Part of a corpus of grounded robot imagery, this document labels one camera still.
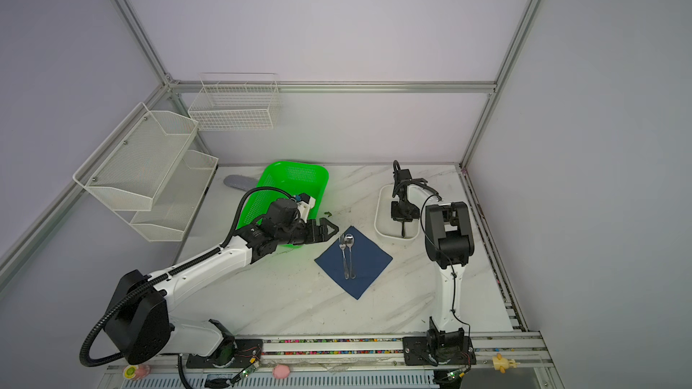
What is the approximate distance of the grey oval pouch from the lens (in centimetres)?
113

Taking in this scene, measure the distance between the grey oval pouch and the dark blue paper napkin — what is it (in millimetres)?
448

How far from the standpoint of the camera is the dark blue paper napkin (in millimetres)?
879
